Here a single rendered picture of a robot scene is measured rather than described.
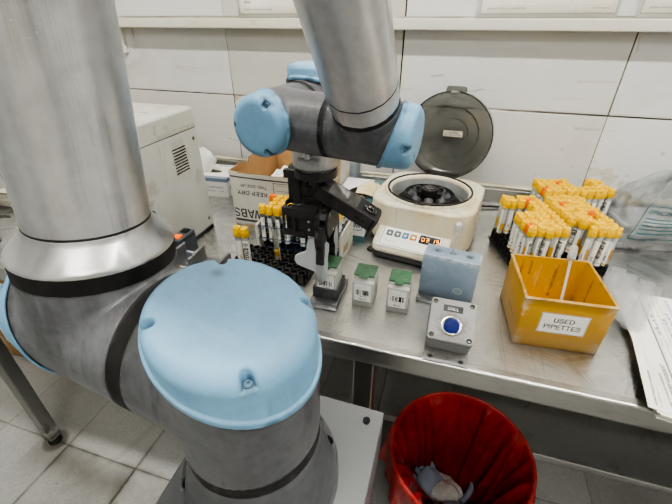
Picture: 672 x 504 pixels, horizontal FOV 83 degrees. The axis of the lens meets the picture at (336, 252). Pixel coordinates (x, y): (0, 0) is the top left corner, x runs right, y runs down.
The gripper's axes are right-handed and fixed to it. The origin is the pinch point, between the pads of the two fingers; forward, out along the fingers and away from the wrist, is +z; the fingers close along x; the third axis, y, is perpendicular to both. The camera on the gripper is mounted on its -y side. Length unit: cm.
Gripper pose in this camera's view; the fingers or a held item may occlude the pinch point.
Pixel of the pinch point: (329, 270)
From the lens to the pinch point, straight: 71.9
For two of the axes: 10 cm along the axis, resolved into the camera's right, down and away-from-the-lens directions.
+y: -9.6, -1.5, 2.4
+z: 0.0, 8.5, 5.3
